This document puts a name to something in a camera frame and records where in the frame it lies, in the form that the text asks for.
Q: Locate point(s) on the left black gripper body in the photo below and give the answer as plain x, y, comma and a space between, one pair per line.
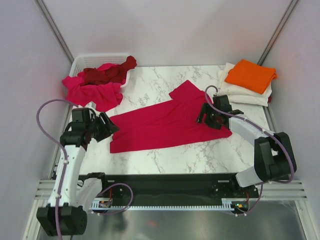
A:
98, 130

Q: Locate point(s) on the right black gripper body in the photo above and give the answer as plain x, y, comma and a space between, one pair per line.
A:
211, 117

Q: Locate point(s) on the crimson red t shirt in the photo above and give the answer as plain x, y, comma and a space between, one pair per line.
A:
168, 124

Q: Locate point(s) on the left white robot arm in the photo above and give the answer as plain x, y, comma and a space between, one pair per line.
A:
65, 213

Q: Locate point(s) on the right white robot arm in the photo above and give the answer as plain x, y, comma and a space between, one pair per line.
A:
273, 157

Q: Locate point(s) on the pink magenta t shirt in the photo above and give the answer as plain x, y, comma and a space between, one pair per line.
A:
105, 96

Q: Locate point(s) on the folded white t shirt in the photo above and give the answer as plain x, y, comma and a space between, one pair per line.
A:
241, 95

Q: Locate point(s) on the dark red t shirt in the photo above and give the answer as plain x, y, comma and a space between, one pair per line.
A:
108, 73

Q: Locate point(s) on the folded orange t shirt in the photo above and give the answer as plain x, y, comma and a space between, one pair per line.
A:
251, 76

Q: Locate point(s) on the folded red t shirt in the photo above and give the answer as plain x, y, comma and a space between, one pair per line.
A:
269, 99

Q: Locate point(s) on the white plastic laundry basket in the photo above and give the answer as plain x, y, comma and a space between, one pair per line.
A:
101, 61

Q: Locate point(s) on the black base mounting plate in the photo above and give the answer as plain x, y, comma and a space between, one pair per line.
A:
174, 189

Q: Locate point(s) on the white slotted cable duct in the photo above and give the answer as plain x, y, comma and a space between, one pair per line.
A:
226, 205

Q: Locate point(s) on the aluminium frame extrusion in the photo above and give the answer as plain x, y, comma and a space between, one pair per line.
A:
293, 191

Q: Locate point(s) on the left wall aluminium rail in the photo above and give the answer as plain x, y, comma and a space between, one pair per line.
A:
44, 10

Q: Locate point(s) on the wall aluminium rail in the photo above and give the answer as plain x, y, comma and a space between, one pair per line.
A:
44, 10
278, 30

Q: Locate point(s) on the right wall aluminium rail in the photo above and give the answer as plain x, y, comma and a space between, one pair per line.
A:
278, 30

